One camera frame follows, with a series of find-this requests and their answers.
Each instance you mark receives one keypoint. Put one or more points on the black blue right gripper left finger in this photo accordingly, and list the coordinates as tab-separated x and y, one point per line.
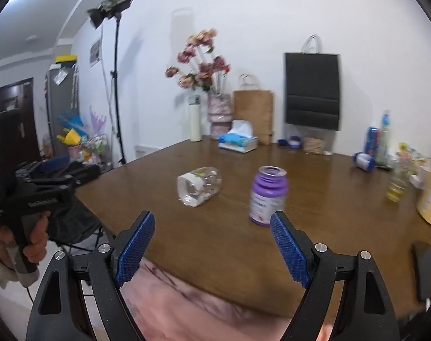
59	311

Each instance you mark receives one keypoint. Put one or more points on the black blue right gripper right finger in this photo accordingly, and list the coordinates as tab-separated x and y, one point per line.
365	311

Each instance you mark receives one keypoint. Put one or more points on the clear glass cup lying down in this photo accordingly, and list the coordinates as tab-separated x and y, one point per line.
198	186

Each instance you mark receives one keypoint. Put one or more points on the purple plastic cup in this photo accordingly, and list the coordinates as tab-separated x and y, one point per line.
269	191

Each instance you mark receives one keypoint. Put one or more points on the person's left hand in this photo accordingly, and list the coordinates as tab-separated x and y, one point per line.
36	250

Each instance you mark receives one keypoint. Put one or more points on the dark wooden door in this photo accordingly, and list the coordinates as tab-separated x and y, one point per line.
18	135

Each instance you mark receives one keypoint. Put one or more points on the black phone on table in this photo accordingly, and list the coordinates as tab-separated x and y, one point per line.
421	252

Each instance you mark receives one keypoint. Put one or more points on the pink trousers lap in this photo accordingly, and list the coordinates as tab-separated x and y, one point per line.
166	308

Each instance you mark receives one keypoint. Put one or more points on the grey refrigerator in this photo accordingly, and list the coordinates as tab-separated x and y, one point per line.
61	95

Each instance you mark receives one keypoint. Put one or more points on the yellow oil glass bottle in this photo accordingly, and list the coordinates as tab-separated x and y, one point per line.
399	180

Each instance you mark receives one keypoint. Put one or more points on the small blue white jar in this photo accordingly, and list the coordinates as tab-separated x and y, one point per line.
364	161

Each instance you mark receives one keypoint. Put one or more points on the cream thermos bottle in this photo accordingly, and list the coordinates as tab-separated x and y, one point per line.
194	117

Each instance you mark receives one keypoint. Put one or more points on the blue spray can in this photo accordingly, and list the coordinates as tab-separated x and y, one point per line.
371	141

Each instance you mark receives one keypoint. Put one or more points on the clear box of sticks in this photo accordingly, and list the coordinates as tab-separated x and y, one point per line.
317	141

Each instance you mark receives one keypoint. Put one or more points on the clear blue-cap bottle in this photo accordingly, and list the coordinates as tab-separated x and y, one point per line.
383	141

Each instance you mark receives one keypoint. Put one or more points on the pink flower vase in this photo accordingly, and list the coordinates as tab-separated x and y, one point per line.
219	114

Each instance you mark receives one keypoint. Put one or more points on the studio light on stand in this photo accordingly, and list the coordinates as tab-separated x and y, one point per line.
110	9

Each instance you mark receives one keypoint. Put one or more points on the dried pink flower bouquet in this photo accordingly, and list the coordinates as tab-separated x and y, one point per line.
206	70

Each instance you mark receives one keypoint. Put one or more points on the blue tissue box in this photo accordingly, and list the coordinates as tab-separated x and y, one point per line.
239	138

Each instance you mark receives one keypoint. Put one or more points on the brown paper bag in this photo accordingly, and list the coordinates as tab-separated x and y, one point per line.
255	105

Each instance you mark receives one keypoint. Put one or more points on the black paper bag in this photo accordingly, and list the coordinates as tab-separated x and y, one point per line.
312	87

